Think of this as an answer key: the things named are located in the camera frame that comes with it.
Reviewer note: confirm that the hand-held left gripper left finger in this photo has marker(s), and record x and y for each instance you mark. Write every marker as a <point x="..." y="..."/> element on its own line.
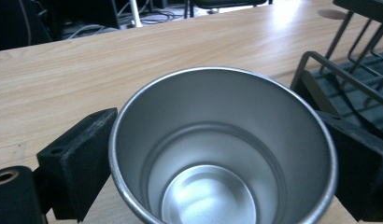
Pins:
<point x="77" y="165"/>

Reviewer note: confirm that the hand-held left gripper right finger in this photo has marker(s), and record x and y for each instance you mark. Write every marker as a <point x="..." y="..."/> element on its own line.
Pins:
<point x="364" y="174"/>

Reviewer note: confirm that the silver metal cup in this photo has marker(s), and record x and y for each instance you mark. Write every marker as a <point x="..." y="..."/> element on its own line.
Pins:
<point x="217" y="140"/>

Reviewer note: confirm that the round table grommet hole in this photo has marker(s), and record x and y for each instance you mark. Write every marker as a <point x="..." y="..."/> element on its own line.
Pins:
<point x="331" y="14"/>

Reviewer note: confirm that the white desk frame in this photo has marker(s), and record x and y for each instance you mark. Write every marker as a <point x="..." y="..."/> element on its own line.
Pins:
<point x="135" y="14"/>

